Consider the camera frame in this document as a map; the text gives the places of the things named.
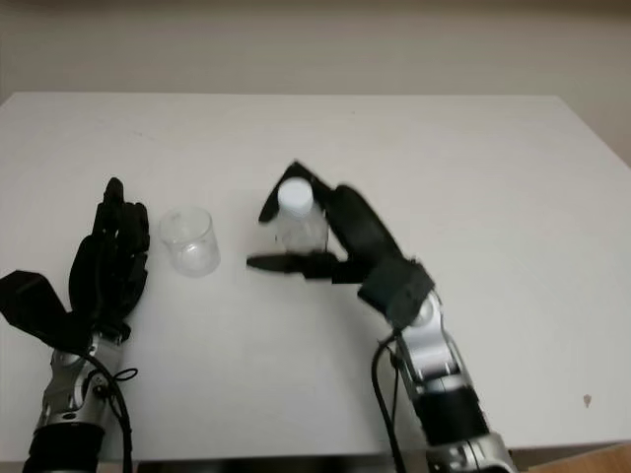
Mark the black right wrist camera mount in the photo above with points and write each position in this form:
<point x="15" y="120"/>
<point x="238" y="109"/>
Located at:
<point x="397" y="290"/>

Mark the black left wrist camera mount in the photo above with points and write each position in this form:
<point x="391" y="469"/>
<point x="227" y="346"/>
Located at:
<point x="34" y="305"/>

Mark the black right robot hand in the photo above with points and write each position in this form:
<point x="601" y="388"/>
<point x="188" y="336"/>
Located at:
<point x="360" y="226"/>

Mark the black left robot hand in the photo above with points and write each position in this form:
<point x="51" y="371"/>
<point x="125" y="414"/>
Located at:
<point x="106" y="271"/>

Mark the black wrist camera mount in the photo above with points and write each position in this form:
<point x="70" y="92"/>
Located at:
<point x="34" y="305"/>
<point x="397" y="290"/>

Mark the clear water bottle white cap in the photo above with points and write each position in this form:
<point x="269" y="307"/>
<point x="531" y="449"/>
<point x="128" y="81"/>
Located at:
<point x="298" y="217"/>

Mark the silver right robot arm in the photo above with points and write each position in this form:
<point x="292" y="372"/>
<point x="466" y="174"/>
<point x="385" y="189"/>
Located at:
<point x="443" y="384"/>

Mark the clear plastic cup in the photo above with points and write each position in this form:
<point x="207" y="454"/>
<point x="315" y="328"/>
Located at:
<point x="189" y="246"/>

